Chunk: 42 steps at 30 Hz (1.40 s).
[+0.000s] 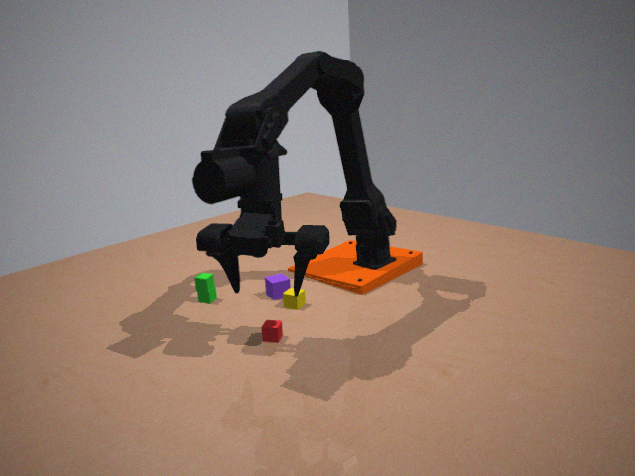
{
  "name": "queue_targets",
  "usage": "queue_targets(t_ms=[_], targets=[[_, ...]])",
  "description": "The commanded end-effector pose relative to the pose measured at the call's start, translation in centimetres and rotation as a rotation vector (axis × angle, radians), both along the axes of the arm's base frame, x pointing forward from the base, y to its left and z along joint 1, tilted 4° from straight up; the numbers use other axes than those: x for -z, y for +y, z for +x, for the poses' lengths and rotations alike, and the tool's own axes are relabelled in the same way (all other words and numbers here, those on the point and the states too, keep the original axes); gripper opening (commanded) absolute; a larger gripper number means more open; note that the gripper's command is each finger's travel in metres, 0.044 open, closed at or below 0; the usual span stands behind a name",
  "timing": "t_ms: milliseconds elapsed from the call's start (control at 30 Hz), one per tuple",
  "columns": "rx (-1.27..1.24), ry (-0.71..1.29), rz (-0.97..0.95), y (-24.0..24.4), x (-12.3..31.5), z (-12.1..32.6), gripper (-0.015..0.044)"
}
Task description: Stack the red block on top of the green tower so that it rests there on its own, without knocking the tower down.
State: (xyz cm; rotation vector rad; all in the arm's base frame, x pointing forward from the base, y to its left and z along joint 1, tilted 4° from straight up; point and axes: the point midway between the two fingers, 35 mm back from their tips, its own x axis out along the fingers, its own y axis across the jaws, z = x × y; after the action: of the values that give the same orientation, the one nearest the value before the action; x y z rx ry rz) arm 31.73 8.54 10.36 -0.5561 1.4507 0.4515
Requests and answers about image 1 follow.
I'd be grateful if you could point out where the purple cube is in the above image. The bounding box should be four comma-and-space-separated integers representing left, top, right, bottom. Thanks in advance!
265, 274, 291, 301

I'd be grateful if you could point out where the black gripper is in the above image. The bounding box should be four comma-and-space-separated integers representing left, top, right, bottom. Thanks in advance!
196, 189, 330, 297

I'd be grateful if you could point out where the yellow cube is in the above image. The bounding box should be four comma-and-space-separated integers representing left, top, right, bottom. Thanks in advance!
283, 288, 306, 310

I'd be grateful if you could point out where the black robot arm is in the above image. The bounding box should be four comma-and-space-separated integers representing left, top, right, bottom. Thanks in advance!
192, 51, 396, 270

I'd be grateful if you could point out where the green block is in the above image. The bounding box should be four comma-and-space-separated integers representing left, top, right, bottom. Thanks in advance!
197, 286, 217, 304
194, 272, 214, 292

